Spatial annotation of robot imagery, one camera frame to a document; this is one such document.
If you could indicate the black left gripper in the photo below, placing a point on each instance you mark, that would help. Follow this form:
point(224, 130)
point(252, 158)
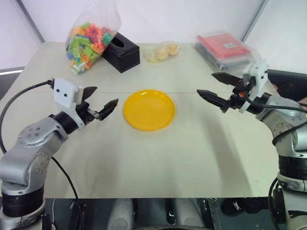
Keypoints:
point(85, 111)

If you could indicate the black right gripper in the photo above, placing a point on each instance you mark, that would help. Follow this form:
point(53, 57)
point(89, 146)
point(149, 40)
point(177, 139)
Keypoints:
point(236, 95)

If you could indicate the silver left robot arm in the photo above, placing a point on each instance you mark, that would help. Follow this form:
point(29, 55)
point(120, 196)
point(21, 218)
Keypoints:
point(36, 141)

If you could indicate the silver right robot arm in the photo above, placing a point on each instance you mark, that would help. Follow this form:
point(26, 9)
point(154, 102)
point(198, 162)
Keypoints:
point(285, 119)

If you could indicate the yellow plastic plate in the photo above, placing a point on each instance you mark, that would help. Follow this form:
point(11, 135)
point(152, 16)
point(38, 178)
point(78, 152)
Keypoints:
point(149, 110)

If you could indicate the clear bag of yellow fruit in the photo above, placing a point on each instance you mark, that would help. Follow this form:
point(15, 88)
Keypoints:
point(161, 52)

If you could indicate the red and grey packaged folders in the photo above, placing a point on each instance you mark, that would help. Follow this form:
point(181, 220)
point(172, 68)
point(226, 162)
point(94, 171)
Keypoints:
point(223, 49)

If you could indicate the black tissue box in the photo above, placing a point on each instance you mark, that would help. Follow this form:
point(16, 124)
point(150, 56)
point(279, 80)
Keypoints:
point(122, 54)

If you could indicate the bag of colourful building blocks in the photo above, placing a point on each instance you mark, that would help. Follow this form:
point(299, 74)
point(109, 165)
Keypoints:
point(90, 43)

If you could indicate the grey robot left leg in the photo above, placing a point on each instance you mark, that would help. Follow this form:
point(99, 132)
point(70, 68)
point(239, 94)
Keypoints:
point(122, 210)

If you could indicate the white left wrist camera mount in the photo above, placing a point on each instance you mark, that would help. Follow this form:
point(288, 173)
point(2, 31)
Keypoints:
point(64, 92)

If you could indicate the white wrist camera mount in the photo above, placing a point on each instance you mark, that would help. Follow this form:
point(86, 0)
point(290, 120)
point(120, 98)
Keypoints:
point(64, 92)
point(258, 72)

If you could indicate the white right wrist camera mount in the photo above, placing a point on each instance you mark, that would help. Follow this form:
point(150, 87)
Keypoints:
point(258, 72)

